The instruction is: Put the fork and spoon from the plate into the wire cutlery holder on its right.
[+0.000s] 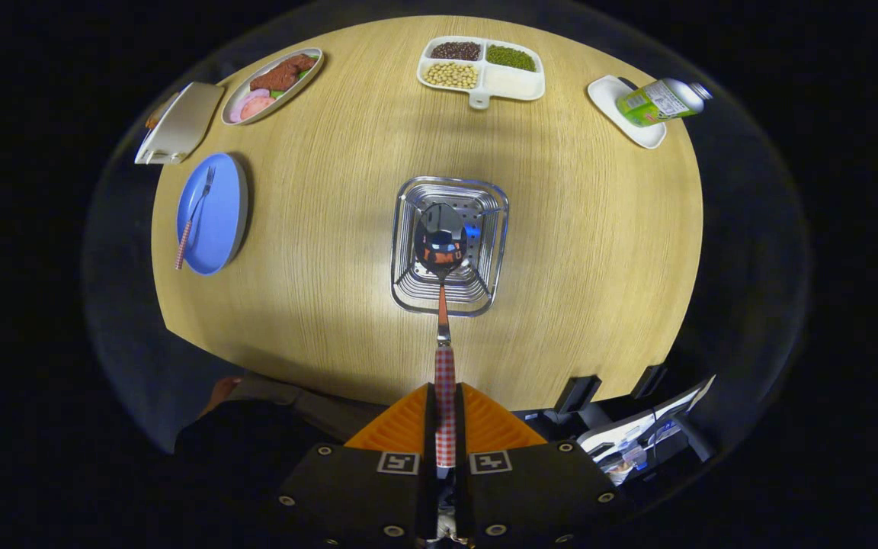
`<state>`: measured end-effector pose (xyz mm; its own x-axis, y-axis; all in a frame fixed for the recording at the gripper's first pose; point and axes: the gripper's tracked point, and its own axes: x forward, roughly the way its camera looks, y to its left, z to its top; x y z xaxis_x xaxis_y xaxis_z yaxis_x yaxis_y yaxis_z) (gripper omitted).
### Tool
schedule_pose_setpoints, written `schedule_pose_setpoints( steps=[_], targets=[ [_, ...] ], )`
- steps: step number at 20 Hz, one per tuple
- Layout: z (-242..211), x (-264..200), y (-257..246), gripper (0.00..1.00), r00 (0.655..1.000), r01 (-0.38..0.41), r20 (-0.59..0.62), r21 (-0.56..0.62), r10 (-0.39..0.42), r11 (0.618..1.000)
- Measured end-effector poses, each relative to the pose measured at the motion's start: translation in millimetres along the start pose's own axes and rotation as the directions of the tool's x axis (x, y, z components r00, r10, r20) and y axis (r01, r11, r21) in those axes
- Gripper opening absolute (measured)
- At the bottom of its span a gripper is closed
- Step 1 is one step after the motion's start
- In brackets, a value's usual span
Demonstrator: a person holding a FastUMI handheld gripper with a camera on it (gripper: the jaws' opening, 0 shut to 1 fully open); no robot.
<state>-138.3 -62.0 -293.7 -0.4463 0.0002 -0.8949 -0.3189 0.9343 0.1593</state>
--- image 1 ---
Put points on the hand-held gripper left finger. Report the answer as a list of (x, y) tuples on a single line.
[(363, 488)]

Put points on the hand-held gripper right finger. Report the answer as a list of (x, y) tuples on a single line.
[(530, 488)]

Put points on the blue round plate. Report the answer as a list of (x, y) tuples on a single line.
[(218, 221)]

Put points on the salmon pink ham slice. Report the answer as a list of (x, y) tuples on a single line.
[(258, 105)]

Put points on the small white dish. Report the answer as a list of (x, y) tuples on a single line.
[(607, 95)]

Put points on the pale pink ham slice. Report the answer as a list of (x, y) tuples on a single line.
[(239, 107)]

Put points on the green lettuce leaf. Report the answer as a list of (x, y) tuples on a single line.
[(277, 93)]

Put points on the green label bottle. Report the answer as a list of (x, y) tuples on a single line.
[(656, 101)]

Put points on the white toaster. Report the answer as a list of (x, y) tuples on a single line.
[(184, 122)]

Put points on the white divided tray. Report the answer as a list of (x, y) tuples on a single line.
[(515, 80)]

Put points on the white oval food plate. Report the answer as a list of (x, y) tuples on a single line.
[(306, 76)]

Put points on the pile of yellow soybeans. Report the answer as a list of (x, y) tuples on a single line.
[(450, 75)]

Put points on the brown meat steak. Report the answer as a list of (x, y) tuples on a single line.
[(280, 75)]

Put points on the toasted bread slice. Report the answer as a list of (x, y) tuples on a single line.
[(158, 113)]

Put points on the pile of green beans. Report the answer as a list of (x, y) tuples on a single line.
[(511, 57)]

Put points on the pile of dark red beans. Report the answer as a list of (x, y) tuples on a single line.
[(456, 51)]

